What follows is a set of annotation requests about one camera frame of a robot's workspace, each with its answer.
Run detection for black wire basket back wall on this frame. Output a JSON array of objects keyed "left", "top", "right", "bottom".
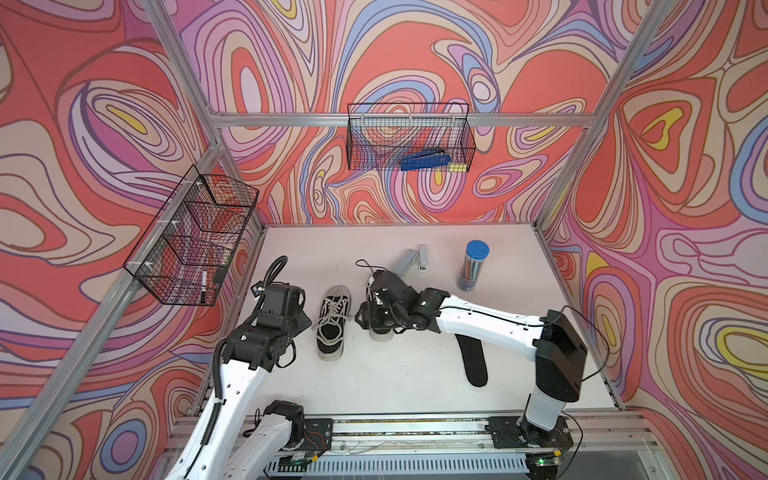
[{"left": 346, "top": 100, "right": 476, "bottom": 172}]

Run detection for aluminium rail with vents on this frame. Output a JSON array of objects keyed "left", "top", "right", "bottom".
[{"left": 149, "top": 410, "right": 667, "bottom": 480}]

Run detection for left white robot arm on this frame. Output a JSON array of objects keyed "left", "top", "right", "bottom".
[{"left": 166, "top": 282, "right": 311, "bottom": 479}]

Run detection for white marker in basket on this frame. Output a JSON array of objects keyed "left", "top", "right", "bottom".
[{"left": 199, "top": 269, "right": 208, "bottom": 305}]

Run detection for black wire basket wall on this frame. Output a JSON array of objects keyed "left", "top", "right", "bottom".
[
  {"left": 123, "top": 166, "right": 259, "bottom": 307},
  {"left": 346, "top": 100, "right": 476, "bottom": 172}
]

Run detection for blue stapler in basket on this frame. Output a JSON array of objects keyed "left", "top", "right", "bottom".
[{"left": 400, "top": 149, "right": 451, "bottom": 171}]

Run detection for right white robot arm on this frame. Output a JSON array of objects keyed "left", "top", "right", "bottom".
[{"left": 355, "top": 270, "right": 588, "bottom": 432}]

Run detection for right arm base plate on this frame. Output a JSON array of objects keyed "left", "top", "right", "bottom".
[{"left": 485, "top": 416, "right": 574, "bottom": 451}]

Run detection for black wire basket left wall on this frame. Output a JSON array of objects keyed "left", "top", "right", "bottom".
[{"left": 123, "top": 166, "right": 259, "bottom": 307}]

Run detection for black canvas sneaker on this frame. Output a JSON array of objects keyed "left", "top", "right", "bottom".
[
  {"left": 316, "top": 285, "right": 352, "bottom": 361},
  {"left": 361, "top": 278, "right": 395, "bottom": 342}
]

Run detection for black shoe insole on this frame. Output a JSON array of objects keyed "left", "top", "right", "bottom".
[{"left": 455, "top": 334, "right": 488, "bottom": 388}]

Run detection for grey blue stapler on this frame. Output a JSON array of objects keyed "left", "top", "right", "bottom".
[{"left": 392, "top": 244, "right": 428, "bottom": 277}]

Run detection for pencil tube with blue lid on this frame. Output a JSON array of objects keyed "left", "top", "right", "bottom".
[{"left": 457, "top": 240, "right": 490, "bottom": 291}]

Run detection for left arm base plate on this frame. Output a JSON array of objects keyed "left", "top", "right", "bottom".
[{"left": 242, "top": 417, "right": 335, "bottom": 453}]

